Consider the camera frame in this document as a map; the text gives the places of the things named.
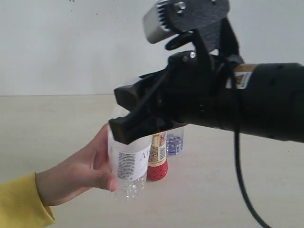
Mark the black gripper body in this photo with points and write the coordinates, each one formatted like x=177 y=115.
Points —
x=186 y=93

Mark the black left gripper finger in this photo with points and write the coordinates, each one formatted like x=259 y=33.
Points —
x=139 y=124

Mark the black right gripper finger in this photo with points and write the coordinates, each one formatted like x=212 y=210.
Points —
x=143 y=93

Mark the clear white-cap water bottle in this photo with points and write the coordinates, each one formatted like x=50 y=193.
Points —
x=129 y=163

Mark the yellow juice bottle red base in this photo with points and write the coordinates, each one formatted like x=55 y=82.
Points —
x=157 y=163

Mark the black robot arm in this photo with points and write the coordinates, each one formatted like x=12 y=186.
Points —
x=265 y=100

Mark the yellow sleeve forearm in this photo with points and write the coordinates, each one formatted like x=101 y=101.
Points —
x=21 y=206

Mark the clear blue-label water bottle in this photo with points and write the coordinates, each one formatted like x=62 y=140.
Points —
x=174 y=141

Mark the person's bare hand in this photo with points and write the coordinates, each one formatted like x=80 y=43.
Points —
x=85 y=169

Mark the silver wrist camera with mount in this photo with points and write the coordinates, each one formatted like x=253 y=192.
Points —
x=185 y=20

